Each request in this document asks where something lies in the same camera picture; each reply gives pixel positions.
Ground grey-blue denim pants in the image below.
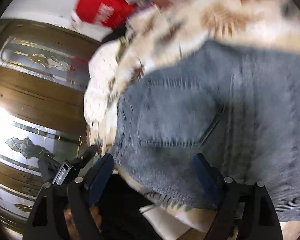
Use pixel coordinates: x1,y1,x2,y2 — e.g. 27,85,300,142
109,41,300,222

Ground wooden glass-panel door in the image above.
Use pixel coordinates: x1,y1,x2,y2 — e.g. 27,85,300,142
0,19,100,239

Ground red paper shopping bag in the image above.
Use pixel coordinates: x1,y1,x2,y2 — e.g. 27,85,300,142
71,0,137,41

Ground leaf-pattern fleece blanket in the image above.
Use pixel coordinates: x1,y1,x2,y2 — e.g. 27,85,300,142
83,0,300,240

